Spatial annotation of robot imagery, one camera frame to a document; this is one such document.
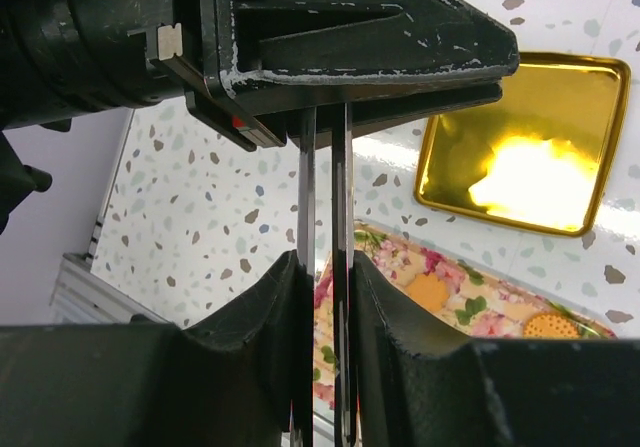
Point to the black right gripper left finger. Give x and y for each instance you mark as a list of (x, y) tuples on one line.
[(227, 381)]

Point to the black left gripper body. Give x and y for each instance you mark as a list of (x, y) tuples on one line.
[(62, 59)]

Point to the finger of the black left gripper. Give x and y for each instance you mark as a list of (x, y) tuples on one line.
[(353, 49), (368, 116)]

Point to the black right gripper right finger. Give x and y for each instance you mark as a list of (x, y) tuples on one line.
[(423, 383)]

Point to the silver metal tongs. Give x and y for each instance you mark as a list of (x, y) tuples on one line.
[(342, 257)]

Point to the tan dotted round cookie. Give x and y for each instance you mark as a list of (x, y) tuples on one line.
[(550, 326)]

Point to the floral serving tray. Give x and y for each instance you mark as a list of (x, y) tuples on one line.
[(480, 304)]

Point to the orange round cookie top right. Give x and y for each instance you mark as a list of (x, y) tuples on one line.
[(429, 292)]

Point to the gold tin lid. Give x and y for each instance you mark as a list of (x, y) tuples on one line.
[(539, 158)]

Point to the aluminium front rail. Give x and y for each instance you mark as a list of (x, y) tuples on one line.
[(80, 297)]

